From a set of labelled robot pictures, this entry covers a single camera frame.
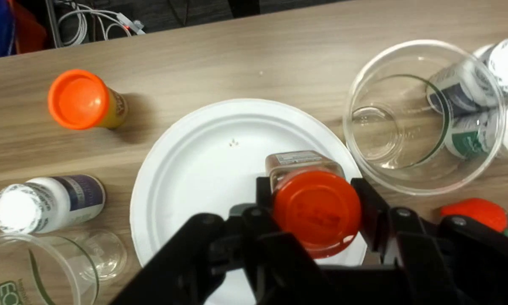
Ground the red orange ball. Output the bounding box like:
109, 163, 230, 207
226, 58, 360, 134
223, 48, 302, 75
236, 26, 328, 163
440, 199, 508, 232

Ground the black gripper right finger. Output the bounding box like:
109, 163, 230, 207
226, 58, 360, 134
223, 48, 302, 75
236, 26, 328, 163
350, 178, 508, 305

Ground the white pill bottle green label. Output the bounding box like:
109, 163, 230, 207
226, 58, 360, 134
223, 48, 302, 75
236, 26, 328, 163
445, 109, 508, 160

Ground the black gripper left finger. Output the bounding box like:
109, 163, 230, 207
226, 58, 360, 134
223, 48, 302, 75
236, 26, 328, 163
111, 177, 333, 305

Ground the clear plastic cup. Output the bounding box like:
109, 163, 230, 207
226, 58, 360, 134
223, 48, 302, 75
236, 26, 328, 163
0, 231, 128, 305
343, 39, 504, 197

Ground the white coiled cable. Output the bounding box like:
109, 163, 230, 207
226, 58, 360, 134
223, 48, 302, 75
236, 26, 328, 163
55, 0, 147, 48

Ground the white pill bottle front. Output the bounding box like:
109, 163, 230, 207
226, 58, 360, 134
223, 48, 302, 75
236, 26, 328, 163
426, 39, 508, 116

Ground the white paper plate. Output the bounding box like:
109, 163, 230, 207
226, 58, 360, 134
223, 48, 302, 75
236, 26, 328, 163
130, 99, 358, 265

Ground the white pill bottle blue label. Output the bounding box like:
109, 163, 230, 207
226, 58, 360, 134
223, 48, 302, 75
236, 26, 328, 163
0, 175, 106, 234

